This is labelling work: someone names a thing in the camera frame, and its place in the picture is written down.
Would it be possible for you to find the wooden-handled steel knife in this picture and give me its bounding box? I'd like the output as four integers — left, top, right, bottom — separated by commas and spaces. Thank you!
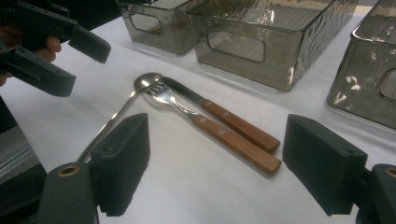
159, 76, 281, 155

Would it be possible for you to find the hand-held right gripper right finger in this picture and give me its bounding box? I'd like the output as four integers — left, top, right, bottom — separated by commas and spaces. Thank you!
282, 114, 368, 217

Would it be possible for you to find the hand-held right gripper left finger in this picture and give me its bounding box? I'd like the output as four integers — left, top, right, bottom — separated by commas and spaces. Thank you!
90, 112, 150, 217

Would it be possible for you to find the smoky translucent plastic bin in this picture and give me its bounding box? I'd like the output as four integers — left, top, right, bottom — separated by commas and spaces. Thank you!
116, 0, 204, 56
326, 0, 396, 130
188, 0, 359, 91

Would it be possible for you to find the long steel spoon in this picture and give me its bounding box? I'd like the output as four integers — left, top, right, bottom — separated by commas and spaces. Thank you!
76, 72, 163, 162

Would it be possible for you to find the wooden-handled steel fork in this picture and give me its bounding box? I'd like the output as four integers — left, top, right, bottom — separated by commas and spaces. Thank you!
145, 83, 283, 176

